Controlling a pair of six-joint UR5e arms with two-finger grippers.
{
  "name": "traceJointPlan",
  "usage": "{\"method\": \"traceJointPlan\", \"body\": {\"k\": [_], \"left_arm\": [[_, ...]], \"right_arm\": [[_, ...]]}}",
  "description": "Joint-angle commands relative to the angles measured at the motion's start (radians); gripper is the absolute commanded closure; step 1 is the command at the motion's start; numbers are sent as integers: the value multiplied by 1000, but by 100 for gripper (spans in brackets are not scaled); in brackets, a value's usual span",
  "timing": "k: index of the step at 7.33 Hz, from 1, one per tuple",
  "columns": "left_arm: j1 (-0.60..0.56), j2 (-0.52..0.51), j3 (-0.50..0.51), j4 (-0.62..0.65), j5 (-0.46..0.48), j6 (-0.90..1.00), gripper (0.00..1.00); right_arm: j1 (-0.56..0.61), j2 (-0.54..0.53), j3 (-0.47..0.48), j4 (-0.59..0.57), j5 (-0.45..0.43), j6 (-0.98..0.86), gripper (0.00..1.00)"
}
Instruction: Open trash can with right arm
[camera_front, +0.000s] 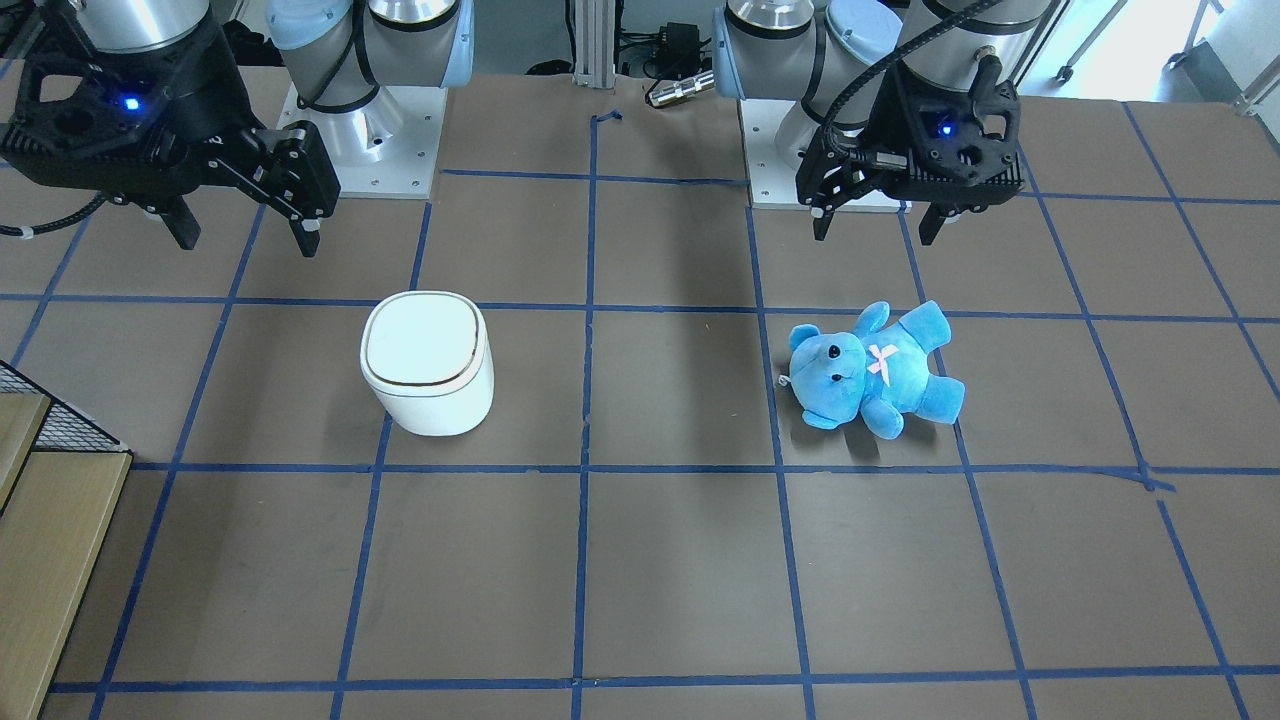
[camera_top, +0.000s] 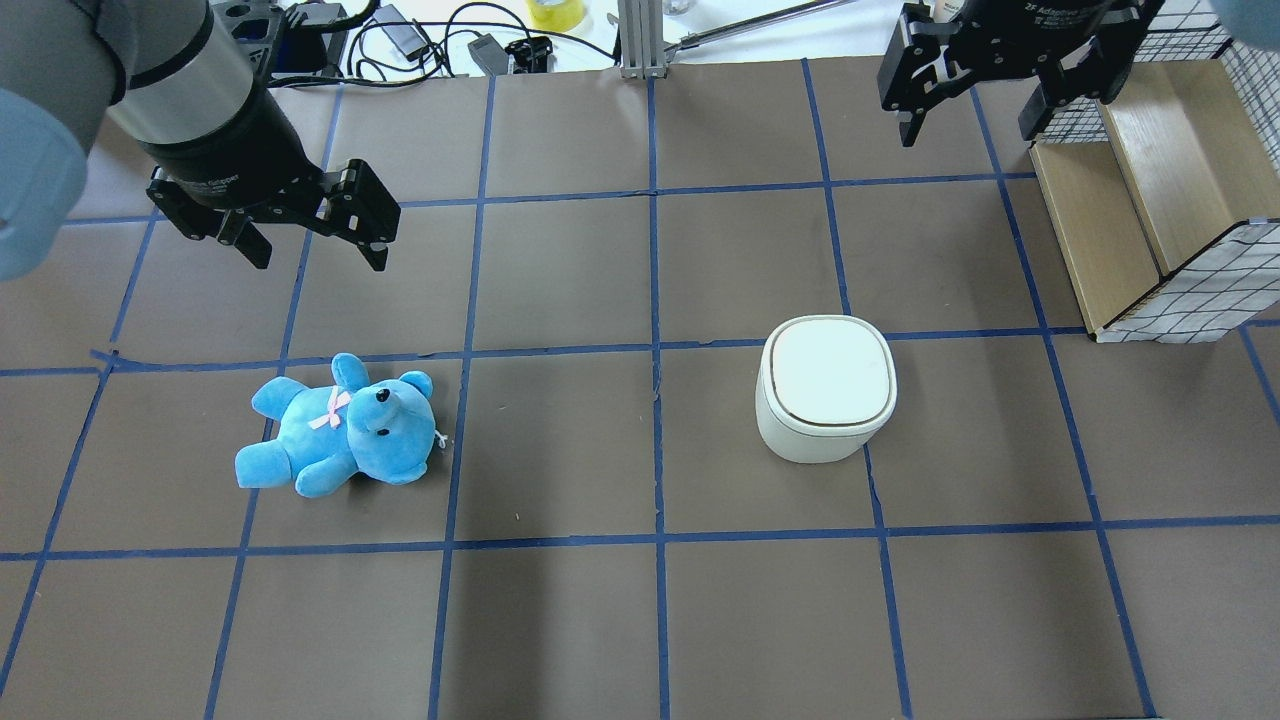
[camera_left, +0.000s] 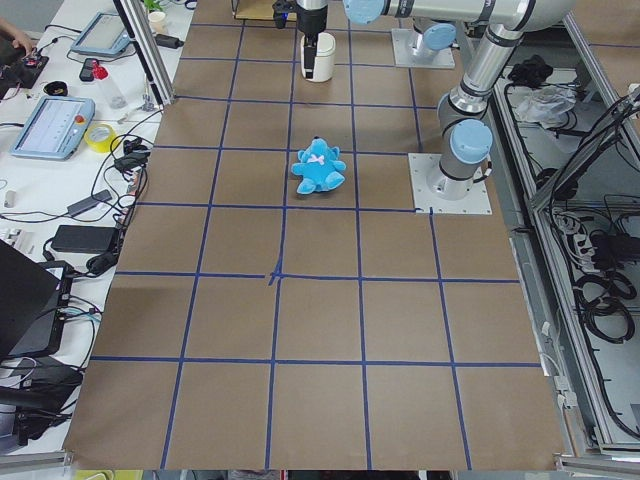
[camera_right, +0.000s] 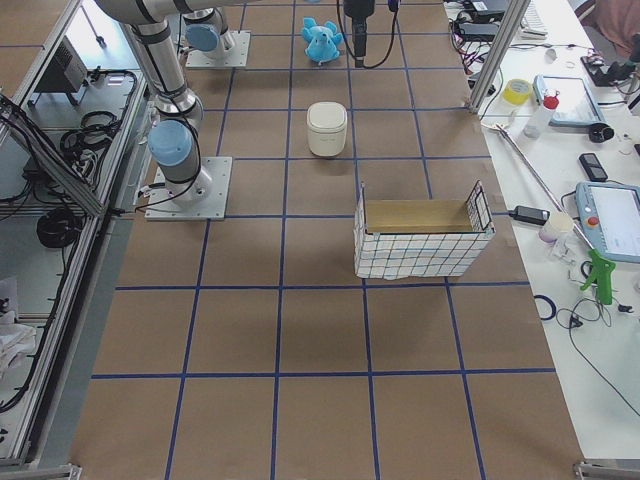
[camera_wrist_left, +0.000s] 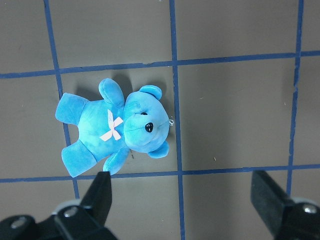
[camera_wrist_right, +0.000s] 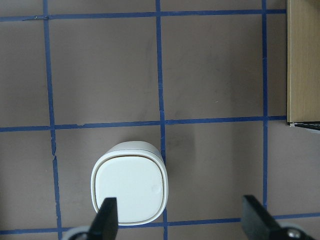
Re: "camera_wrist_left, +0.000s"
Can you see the blue teddy bear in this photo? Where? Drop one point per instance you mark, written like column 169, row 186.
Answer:
column 110, row 128

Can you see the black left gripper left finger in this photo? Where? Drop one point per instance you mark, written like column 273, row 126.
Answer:
column 82, row 221

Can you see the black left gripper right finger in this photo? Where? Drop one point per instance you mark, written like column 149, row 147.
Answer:
column 286, row 218

